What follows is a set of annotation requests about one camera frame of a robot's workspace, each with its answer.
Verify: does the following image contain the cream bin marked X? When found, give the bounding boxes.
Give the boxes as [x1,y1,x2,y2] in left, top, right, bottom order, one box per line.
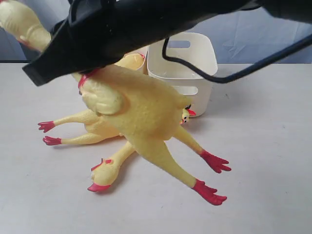
[136,46,148,75]

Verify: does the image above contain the cream bin marked O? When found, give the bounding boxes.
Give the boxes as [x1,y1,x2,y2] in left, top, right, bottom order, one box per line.
[147,32,218,116]

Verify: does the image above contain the headless yellow chicken body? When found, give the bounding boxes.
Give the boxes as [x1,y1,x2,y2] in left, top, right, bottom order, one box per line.
[115,53,143,70]

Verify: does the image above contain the severed yellow chicken head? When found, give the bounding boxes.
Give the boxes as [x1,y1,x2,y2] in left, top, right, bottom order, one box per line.
[87,141,135,192]

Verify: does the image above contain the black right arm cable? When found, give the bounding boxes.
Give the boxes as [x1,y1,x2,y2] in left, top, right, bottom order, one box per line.
[162,34,312,85]

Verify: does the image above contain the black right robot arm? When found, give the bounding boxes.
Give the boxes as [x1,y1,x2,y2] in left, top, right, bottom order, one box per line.
[23,0,312,86]

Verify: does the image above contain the yellow rubber chicken with head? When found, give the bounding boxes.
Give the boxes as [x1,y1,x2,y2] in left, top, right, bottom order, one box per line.
[37,107,197,147]

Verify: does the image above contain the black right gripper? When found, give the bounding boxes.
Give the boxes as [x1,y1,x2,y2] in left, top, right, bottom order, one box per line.
[47,0,260,73]

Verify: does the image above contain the large yellow rubber chicken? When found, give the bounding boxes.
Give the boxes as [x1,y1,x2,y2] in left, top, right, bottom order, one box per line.
[0,0,232,207]

